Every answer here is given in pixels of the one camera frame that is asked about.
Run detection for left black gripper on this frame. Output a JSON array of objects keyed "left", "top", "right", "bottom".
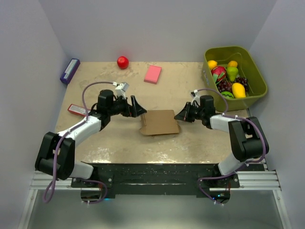
[{"left": 108, "top": 95, "right": 146, "bottom": 118}]

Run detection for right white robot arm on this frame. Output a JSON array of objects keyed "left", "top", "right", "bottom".
[{"left": 174, "top": 95, "right": 269, "bottom": 187}]

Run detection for green pear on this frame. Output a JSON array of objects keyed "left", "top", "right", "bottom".
[{"left": 226, "top": 67, "right": 238, "bottom": 82}]

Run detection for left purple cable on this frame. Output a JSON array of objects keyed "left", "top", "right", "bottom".
[{"left": 42, "top": 81, "right": 119, "bottom": 205}]

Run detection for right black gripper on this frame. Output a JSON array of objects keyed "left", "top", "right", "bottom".
[{"left": 175, "top": 102, "right": 205, "bottom": 123}]

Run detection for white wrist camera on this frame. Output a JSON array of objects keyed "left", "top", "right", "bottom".
[
  {"left": 191, "top": 90, "right": 200, "bottom": 107},
  {"left": 115, "top": 82, "right": 129, "bottom": 99}
]

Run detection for dark purple grapes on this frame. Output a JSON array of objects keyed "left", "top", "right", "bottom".
[{"left": 216, "top": 76, "right": 249, "bottom": 93}]

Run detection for olive green plastic bin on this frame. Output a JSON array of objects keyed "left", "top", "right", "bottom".
[{"left": 202, "top": 46, "right": 268, "bottom": 111}]

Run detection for yellow mango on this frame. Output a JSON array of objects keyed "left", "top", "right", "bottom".
[{"left": 232, "top": 83, "right": 246, "bottom": 98}]

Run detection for red green dragon fruit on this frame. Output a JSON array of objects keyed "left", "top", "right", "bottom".
[{"left": 211, "top": 66, "right": 226, "bottom": 84}]

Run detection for pink sticky note pad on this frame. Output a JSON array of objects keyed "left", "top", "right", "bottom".
[{"left": 144, "top": 65, "right": 162, "bottom": 84}]

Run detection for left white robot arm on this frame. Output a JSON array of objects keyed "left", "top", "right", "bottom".
[{"left": 35, "top": 90, "right": 147, "bottom": 187}]

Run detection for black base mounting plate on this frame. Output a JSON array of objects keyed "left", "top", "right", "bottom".
[{"left": 71, "top": 163, "right": 241, "bottom": 201}]

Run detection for yellow lemon left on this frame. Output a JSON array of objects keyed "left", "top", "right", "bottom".
[{"left": 207, "top": 60, "right": 218, "bottom": 71}]

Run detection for green round toy fruit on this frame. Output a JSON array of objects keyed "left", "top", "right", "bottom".
[{"left": 221, "top": 91, "right": 234, "bottom": 99}]

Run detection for brown cardboard box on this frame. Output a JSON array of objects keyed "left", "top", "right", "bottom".
[{"left": 140, "top": 110, "right": 180, "bottom": 135}]

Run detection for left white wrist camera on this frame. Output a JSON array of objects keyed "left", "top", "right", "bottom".
[{"left": 115, "top": 82, "right": 129, "bottom": 99}]

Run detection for orange fruit right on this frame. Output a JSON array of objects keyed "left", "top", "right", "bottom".
[{"left": 227, "top": 61, "right": 238, "bottom": 68}]

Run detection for red apple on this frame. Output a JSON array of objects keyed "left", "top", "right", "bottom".
[{"left": 117, "top": 56, "right": 129, "bottom": 69}]

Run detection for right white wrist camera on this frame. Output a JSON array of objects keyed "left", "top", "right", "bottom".
[{"left": 191, "top": 90, "right": 200, "bottom": 107}]

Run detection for purple rectangular box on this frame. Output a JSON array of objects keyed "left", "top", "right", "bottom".
[{"left": 60, "top": 58, "right": 81, "bottom": 85}]

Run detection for red rectangular box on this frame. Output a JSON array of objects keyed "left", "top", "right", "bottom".
[{"left": 67, "top": 104, "right": 90, "bottom": 117}]

